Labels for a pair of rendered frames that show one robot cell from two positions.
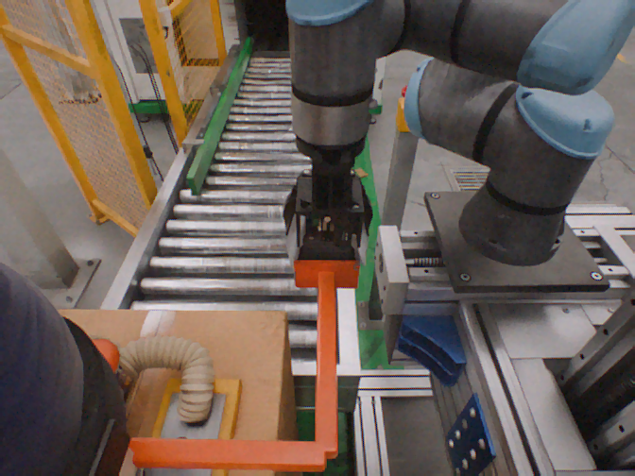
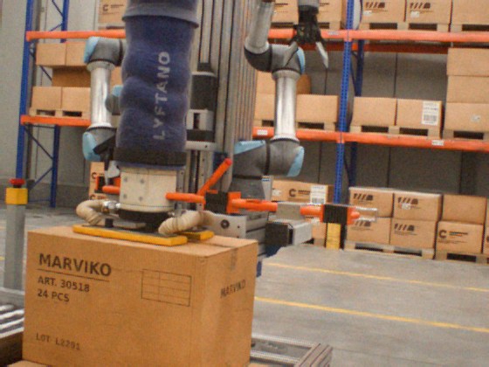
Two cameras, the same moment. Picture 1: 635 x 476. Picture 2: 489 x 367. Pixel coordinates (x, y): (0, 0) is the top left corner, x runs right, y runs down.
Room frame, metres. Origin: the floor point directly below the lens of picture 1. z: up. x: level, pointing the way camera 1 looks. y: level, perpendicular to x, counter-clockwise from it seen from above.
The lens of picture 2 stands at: (-0.90, 2.04, 1.22)
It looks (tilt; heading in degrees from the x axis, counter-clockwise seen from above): 3 degrees down; 291
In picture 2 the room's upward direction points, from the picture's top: 4 degrees clockwise
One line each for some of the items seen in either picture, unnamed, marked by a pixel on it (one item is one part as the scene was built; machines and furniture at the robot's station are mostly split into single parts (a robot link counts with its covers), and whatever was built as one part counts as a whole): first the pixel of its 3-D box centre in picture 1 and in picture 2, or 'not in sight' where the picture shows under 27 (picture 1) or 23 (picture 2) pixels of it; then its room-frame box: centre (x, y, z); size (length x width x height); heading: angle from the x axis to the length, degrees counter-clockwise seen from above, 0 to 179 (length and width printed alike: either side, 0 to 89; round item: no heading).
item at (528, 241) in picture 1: (518, 208); not in sight; (0.46, -0.31, 1.09); 0.15 x 0.15 x 0.10
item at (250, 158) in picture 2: not in sight; (250, 157); (-0.04, -0.32, 1.20); 0.13 x 0.12 x 0.14; 27
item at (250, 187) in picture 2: not in sight; (246, 188); (-0.03, -0.31, 1.09); 0.15 x 0.15 x 0.10
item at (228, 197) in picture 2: not in sight; (222, 201); (-0.17, 0.26, 1.07); 0.10 x 0.08 x 0.06; 89
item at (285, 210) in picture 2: not in sight; (291, 211); (-0.39, 0.26, 1.07); 0.07 x 0.07 x 0.04; 89
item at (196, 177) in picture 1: (221, 94); not in sight; (1.97, 0.50, 0.60); 1.60 x 0.10 x 0.09; 179
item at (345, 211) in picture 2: not in sight; (338, 213); (-0.52, 0.27, 1.07); 0.08 x 0.07 x 0.05; 179
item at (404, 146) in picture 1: (388, 235); (12, 300); (1.01, -0.26, 0.50); 0.07 x 0.07 x 1.00; 89
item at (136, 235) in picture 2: not in sight; (128, 229); (0.08, 0.35, 0.97); 0.34 x 0.10 x 0.05; 179
